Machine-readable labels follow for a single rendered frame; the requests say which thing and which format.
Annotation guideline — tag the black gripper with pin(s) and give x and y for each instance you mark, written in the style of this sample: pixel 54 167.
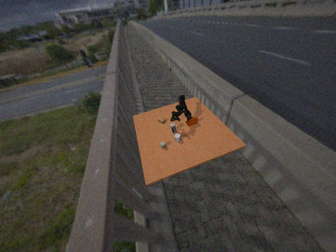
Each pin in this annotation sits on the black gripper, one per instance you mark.
pixel 174 117

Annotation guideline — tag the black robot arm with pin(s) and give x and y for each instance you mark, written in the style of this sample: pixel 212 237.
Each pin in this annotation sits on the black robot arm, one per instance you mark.
pixel 182 106

